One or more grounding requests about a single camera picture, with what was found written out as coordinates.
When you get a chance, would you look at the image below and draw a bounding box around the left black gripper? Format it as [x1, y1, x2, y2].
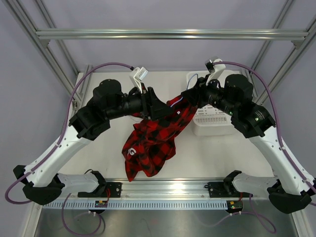
[106, 82, 174, 121]

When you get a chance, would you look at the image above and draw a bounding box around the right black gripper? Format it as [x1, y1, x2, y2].
[181, 74, 237, 117]

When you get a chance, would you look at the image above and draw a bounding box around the light blue wire hanger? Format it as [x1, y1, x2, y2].
[170, 73, 198, 107]

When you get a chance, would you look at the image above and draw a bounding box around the red black plaid shirt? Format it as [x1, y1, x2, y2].
[121, 96, 198, 182]

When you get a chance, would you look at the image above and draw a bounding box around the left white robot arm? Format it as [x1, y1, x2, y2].
[13, 79, 172, 205]

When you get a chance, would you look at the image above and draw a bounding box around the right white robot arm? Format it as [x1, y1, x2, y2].
[181, 74, 316, 214]

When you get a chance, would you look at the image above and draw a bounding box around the white plastic basket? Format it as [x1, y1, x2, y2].
[186, 70, 239, 136]

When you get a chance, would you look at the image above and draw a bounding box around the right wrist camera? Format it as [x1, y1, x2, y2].
[205, 57, 226, 84]

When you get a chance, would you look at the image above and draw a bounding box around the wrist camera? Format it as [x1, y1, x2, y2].
[129, 67, 148, 94]
[205, 57, 226, 84]

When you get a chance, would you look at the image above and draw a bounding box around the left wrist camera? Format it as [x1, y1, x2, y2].
[129, 67, 148, 94]

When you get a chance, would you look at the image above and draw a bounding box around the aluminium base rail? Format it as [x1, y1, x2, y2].
[56, 179, 279, 200]

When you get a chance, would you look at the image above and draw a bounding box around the white slotted cable duct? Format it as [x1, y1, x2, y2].
[43, 199, 228, 210]

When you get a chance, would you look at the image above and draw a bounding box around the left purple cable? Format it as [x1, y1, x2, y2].
[4, 62, 134, 234]

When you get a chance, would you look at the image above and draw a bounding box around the purple cable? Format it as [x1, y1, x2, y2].
[4, 62, 134, 234]
[197, 61, 316, 234]

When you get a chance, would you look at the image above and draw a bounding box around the aluminium frame crossbar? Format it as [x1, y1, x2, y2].
[36, 29, 309, 41]

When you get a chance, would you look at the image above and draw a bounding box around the right aluminium frame post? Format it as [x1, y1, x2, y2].
[252, 0, 316, 92]

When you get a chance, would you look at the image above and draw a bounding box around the aluminium frame post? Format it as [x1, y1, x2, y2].
[2, 0, 83, 109]
[252, 0, 316, 92]

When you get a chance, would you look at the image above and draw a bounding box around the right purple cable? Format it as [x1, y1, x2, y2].
[197, 61, 316, 234]

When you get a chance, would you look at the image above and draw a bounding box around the left aluminium frame post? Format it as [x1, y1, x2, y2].
[2, 0, 83, 109]

